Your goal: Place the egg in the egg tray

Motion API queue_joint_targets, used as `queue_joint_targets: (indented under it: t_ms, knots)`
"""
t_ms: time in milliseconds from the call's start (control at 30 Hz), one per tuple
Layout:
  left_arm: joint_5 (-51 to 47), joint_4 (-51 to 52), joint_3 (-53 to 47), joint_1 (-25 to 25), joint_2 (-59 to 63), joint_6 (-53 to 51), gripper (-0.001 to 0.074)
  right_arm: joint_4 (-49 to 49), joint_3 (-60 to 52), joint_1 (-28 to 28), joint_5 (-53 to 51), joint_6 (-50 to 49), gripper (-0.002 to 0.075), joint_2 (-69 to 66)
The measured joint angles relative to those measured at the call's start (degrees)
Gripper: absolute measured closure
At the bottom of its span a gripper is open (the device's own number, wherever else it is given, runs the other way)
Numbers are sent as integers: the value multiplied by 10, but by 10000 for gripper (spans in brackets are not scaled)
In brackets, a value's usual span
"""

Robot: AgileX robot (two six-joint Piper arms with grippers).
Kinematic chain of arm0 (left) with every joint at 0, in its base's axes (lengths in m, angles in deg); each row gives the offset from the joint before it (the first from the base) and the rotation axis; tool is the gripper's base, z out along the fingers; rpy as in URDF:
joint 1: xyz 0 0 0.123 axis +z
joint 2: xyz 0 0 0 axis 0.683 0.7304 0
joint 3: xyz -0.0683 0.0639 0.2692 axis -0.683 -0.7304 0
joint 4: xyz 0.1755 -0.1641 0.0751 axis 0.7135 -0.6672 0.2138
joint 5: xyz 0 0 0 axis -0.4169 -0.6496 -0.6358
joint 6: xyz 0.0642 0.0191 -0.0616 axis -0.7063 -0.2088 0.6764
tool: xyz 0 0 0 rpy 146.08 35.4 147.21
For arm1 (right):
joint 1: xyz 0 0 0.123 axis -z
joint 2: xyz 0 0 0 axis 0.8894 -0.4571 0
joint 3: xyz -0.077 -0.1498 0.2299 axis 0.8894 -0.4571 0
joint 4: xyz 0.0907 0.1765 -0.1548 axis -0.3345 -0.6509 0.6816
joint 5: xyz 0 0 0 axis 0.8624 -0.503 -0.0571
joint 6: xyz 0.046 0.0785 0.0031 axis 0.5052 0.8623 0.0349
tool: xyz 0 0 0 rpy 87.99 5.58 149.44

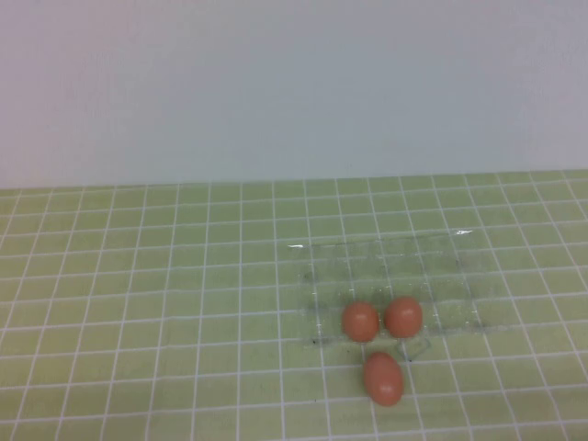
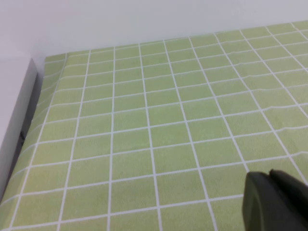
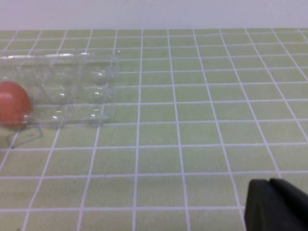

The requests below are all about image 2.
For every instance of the green checkered tablecloth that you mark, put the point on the green checkered tablecloth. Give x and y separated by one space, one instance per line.
149 125

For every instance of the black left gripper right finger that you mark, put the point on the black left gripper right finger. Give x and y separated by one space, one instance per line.
291 187

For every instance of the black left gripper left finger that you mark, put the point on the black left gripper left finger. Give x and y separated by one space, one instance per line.
260 207

